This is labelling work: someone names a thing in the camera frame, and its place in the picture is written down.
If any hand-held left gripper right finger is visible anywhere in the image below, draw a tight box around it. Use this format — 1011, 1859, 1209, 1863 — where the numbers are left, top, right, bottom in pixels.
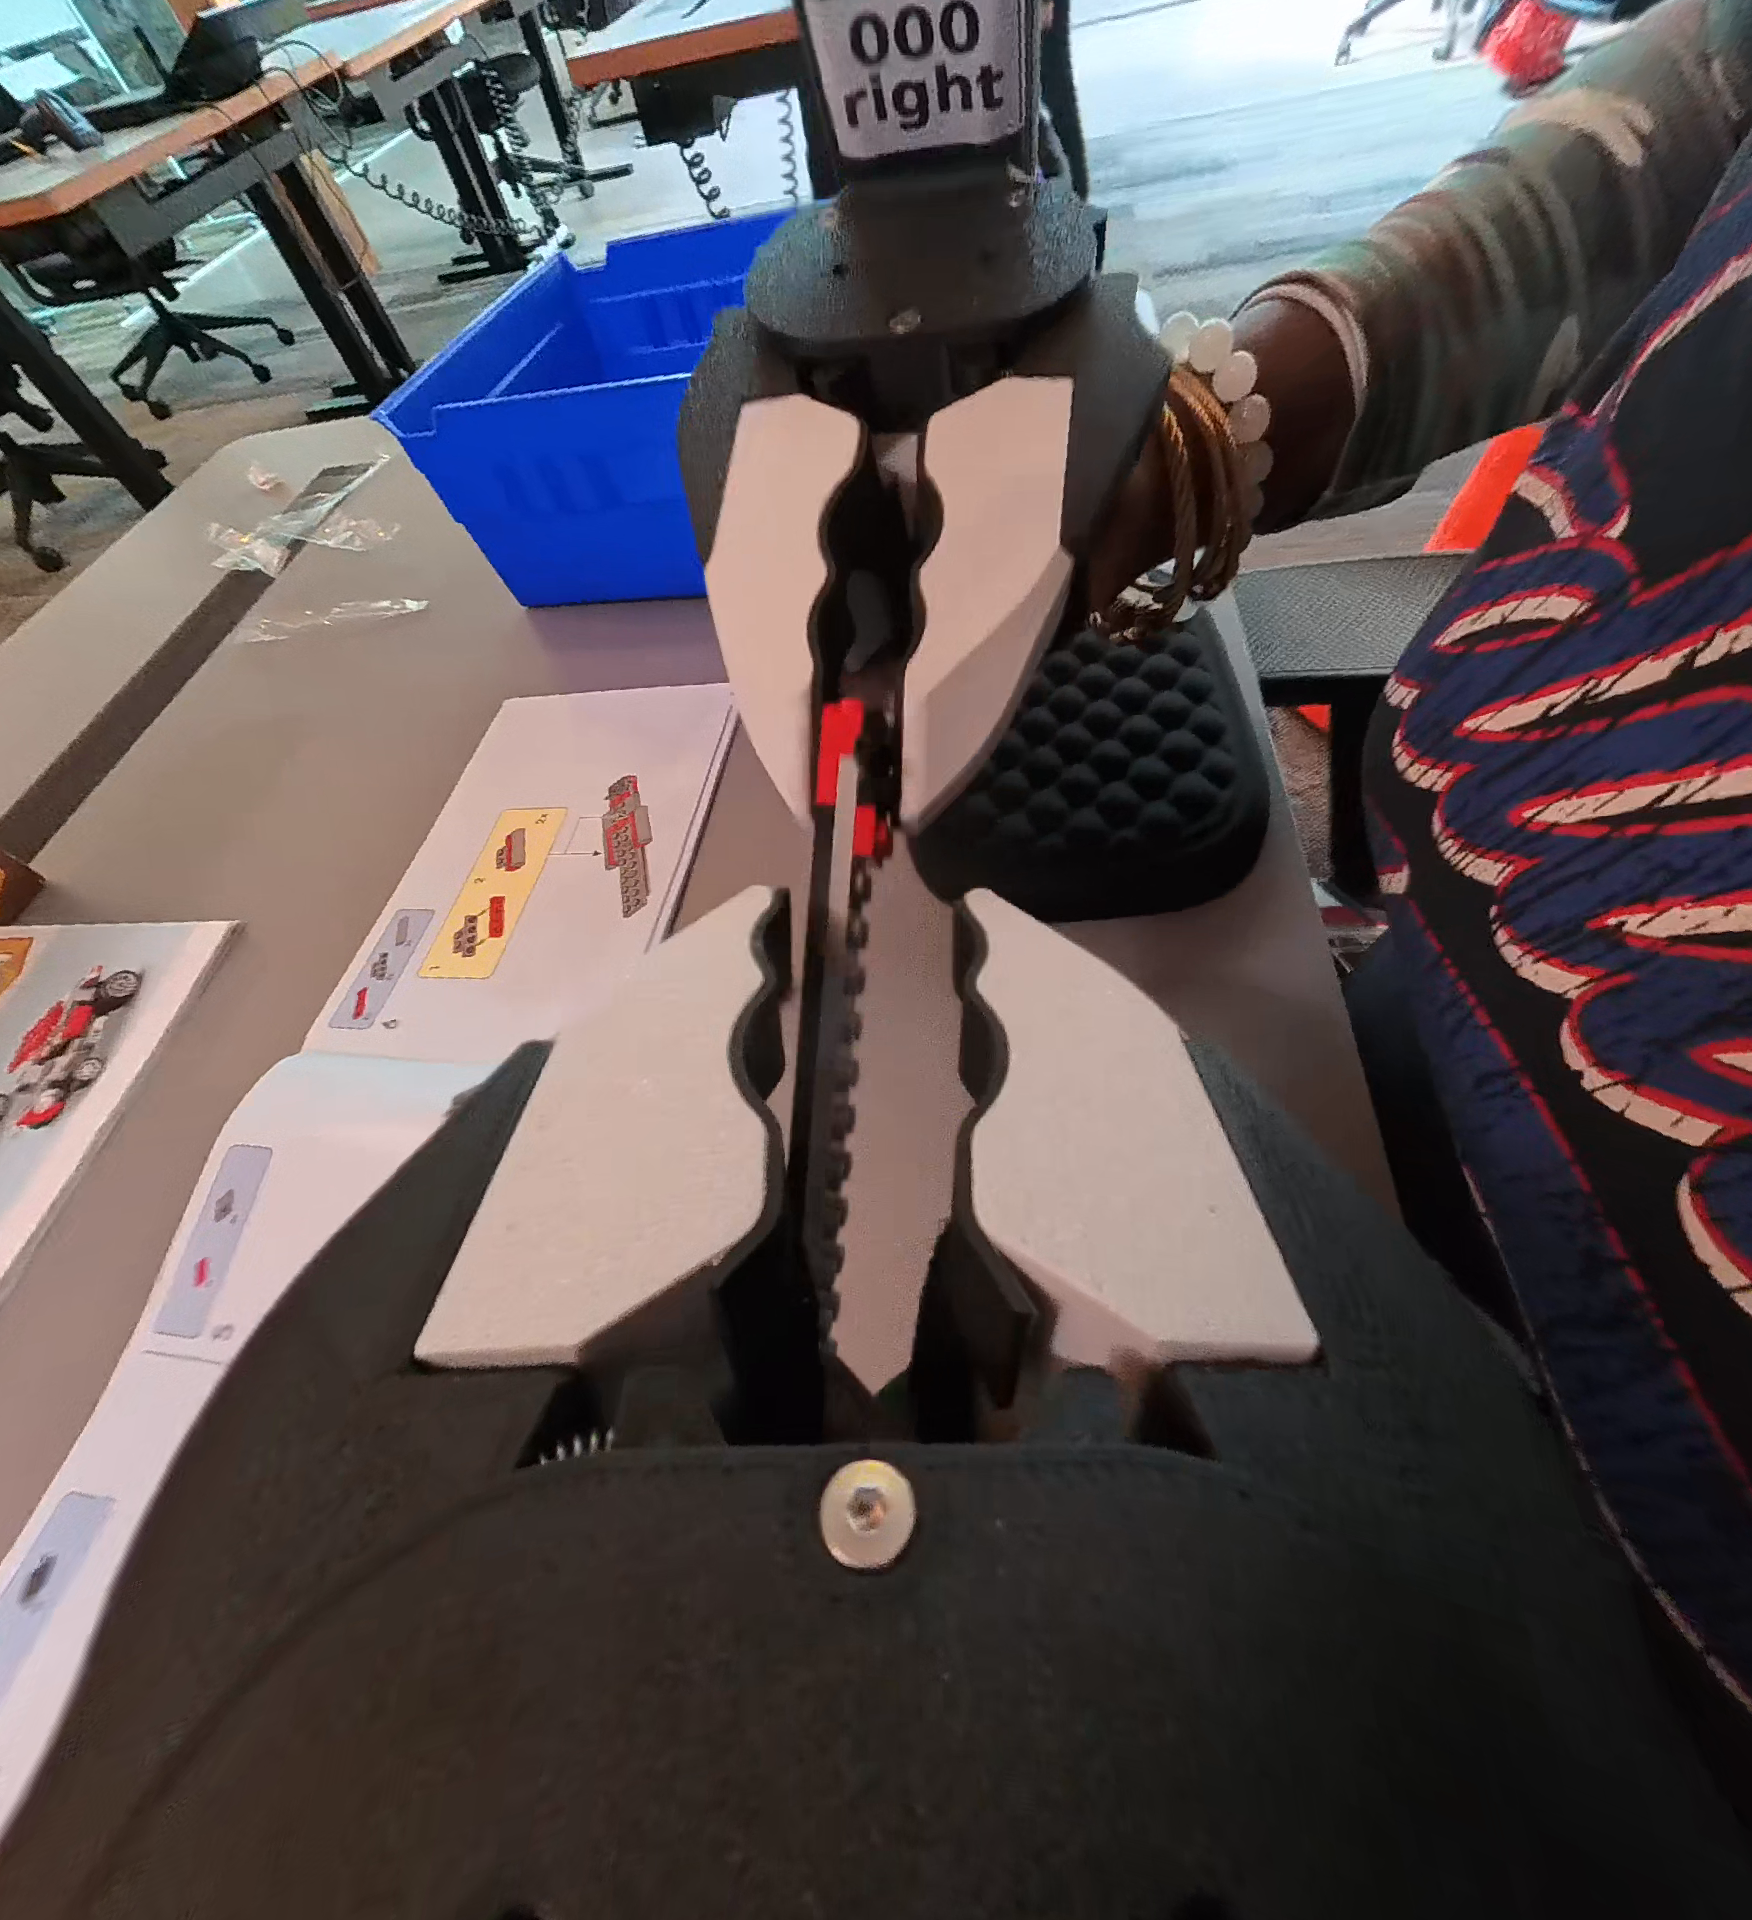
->
913, 888, 1323, 1442

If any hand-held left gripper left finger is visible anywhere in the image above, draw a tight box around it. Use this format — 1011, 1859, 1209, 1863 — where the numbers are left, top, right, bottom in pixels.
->
411, 886, 830, 1442

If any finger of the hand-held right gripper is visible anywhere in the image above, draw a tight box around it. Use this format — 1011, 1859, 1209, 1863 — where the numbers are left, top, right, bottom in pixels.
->
704, 394, 870, 824
896, 376, 1081, 837

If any grey lego plate assembly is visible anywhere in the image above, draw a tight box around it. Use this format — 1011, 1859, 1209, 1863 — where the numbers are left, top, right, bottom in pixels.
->
792, 694, 968, 1404

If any blue plastic bin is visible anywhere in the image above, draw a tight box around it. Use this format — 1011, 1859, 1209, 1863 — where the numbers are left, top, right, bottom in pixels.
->
372, 211, 806, 610

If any person's right forearm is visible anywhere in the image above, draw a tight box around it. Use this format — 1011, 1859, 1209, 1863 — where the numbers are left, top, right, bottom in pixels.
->
1233, 0, 1752, 530

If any open lego instruction booklet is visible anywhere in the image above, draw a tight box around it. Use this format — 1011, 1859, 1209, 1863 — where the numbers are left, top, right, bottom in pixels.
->
0, 682, 739, 1884

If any clear empty plastic bag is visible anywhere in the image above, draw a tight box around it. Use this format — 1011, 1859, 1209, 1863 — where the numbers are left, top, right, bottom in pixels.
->
205, 506, 401, 576
236, 598, 431, 648

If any black textured wrist rest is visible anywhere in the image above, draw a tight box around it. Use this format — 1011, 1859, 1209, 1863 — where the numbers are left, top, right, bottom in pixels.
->
909, 604, 1274, 927

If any wooden top office desk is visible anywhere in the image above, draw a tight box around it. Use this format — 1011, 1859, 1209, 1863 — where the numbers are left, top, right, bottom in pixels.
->
565, 0, 806, 152
0, 52, 420, 518
299, 0, 601, 279

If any grey chair armrest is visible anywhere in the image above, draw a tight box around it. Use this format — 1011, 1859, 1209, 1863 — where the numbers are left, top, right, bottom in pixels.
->
1233, 553, 1472, 711

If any person's printed dress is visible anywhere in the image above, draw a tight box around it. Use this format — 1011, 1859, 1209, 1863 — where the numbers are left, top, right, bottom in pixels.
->
1340, 14, 1752, 1920

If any black office chair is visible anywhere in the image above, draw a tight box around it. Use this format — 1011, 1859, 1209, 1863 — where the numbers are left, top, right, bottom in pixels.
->
18, 246, 299, 426
0, 327, 176, 576

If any orange chair frame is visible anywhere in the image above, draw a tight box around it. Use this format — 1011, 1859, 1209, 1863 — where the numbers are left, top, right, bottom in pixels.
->
1419, 423, 1548, 558

